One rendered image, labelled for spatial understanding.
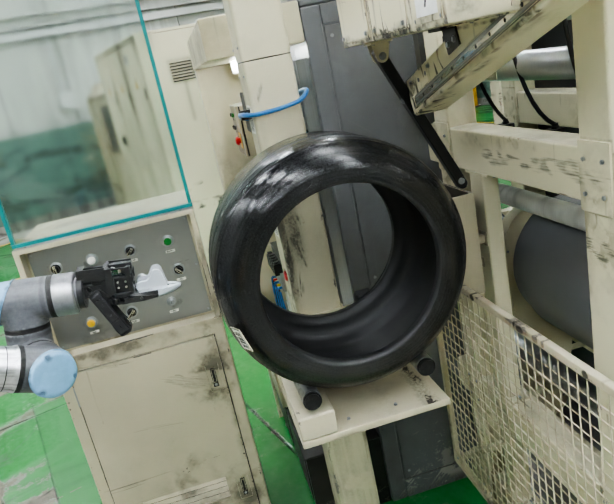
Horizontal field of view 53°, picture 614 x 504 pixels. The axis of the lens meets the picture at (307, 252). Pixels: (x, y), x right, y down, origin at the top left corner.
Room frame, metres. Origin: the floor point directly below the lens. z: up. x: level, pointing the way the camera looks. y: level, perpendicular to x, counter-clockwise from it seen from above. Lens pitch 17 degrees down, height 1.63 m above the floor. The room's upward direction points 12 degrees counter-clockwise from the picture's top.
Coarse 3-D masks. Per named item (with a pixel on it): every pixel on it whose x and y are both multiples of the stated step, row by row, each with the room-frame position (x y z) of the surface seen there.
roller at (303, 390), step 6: (294, 384) 1.33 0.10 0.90; (300, 384) 1.28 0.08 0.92; (300, 390) 1.27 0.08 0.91; (306, 390) 1.25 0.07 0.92; (312, 390) 1.24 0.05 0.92; (300, 396) 1.25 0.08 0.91; (306, 396) 1.23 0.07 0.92; (312, 396) 1.23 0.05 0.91; (318, 396) 1.23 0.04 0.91; (306, 402) 1.22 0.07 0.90; (312, 402) 1.23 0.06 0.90; (318, 402) 1.23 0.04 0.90; (306, 408) 1.23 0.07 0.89; (312, 408) 1.23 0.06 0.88
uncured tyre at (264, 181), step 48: (288, 144) 1.35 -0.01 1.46; (336, 144) 1.26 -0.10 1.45; (384, 144) 1.29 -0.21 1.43; (240, 192) 1.26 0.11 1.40; (288, 192) 1.21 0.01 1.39; (384, 192) 1.53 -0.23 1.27; (432, 192) 1.26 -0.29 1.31; (240, 240) 1.20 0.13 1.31; (432, 240) 1.47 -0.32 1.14; (240, 288) 1.19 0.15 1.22; (384, 288) 1.52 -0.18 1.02; (432, 288) 1.28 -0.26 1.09; (288, 336) 1.46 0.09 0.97; (336, 336) 1.48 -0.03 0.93; (384, 336) 1.42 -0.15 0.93; (432, 336) 1.26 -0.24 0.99; (336, 384) 1.23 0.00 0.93
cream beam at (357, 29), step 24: (336, 0) 1.62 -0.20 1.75; (360, 0) 1.44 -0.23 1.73; (384, 0) 1.29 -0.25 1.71; (408, 0) 1.18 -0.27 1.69; (456, 0) 1.04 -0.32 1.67; (480, 0) 1.04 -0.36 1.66; (504, 0) 1.05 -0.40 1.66; (360, 24) 1.46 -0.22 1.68; (384, 24) 1.31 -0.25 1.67; (408, 24) 1.19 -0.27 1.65; (432, 24) 1.09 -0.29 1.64; (456, 24) 1.25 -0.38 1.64
